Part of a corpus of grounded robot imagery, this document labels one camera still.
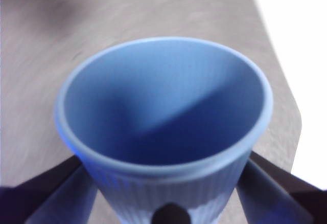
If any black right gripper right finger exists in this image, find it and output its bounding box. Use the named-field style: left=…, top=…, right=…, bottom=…
left=236, top=151, right=327, bottom=224

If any blue ribbed plastic cup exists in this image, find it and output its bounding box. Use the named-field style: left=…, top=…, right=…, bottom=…
left=53, top=36, right=274, bottom=224

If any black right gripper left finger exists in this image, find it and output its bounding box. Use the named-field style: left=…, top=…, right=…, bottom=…
left=0, top=154, right=100, bottom=224

